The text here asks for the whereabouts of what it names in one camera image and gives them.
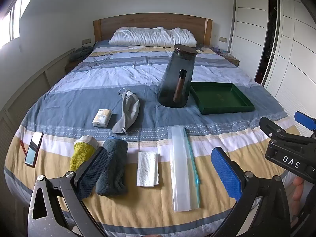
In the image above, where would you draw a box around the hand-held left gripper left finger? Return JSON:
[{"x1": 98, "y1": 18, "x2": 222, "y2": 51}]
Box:
[{"x1": 27, "y1": 147, "x2": 109, "y2": 237}]

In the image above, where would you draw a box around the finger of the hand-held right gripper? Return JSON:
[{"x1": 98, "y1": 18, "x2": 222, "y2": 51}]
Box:
[
  {"x1": 294, "y1": 111, "x2": 316, "y2": 139},
  {"x1": 259, "y1": 117, "x2": 316, "y2": 153}
]

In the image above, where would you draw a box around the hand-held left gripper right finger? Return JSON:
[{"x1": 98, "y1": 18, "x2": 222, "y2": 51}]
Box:
[{"x1": 211, "y1": 146, "x2": 291, "y2": 237}]

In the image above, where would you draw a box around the blue-grey towel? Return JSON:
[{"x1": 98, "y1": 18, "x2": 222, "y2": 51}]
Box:
[{"x1": 95, "y1": 133, "x2": 128, "y2": 196}]

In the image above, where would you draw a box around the yellow towel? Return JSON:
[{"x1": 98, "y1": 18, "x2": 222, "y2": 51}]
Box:
[{"x1": 70, "y1": 135, "x2": 98, "y2": 172}]

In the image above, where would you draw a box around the clear zip bag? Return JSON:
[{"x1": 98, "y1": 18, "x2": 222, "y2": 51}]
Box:
[{"x1": 168, "y1": 125, "x2": 200, "y2": 212}]

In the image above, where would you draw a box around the white cloth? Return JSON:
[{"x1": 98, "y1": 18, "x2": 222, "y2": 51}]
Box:
[{"x1": 136, "y1": 151, "x2": 160, "y2": 187}]

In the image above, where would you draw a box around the white tissue packet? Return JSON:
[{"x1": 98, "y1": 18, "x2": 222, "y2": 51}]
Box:
[{"x1": 92, "y1": 109, "x2": 112, "y2": 128}]

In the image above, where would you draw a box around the green tray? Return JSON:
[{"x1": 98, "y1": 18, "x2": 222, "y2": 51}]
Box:
[{"x1": 190, "y1": 82, "x2": 255, "y2": 115}]

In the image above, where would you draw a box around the light grey cloth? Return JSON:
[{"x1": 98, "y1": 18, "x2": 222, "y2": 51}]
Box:
[{"x1": 112, "y1": 87, "x2": 140, "y2": 136}]

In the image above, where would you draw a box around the person's right hand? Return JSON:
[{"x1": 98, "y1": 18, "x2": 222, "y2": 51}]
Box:
[{"x1": 292, "y1": 177, "x2": 305, "y2": 200}]

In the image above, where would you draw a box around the smartphone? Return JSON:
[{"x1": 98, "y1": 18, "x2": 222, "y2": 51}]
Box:
[{"x1": 25, "y1": 132, "x2": 44, "y2": 166}]

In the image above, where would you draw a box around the white wardrobe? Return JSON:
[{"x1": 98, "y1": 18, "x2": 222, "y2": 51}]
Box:
[{"x1": 228, "y1": 0, "x2": 316, "y2": 139}]

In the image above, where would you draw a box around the wooden nightstand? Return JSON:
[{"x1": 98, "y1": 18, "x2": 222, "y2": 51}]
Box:
[{"x1": 223, "y1": 54, "x2": 240, "y2": 67}]

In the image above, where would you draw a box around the bed with striped quilt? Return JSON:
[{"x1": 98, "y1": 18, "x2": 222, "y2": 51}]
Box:
[{"x1": 4, "y1": 46, "x2": 300, "y2": 237}]

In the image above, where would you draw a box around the purple clutter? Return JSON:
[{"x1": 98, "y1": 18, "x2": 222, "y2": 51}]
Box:
[{"x1": 213, "y1": 46, "x2": 231, "y2": 56}]

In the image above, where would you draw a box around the smoked glass pitcher wooden lid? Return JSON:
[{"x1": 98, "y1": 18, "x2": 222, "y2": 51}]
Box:
[{"x1": 157, "y1": 44, "x2": 198, "y2": 108}]

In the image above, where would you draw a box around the dark crumpled cloth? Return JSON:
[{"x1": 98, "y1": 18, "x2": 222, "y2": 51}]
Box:
[{"x1": 69, "y1": 46, "x2": 94, "y2": 63}]

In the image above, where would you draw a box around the white pillow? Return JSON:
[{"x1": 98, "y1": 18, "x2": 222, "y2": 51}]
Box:
[{"x1": 109, "y1": 27, "x2": 197, "y2": 47}]

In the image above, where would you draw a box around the wooden headboard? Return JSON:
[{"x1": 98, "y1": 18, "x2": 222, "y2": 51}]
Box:
[{"x1": 93, "y1": 13, "x2": 213, "y2": 48}]

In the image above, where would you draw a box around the window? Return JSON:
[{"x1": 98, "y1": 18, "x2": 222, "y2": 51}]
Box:
[{"x1": 0, "y1": 0, "x2": 23, "y2": 47}]

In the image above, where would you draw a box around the beige low wall cabinet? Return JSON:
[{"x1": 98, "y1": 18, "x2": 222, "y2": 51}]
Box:
[{"x1": 0, "y1": 47, "x2": 76, "y2": 168}]

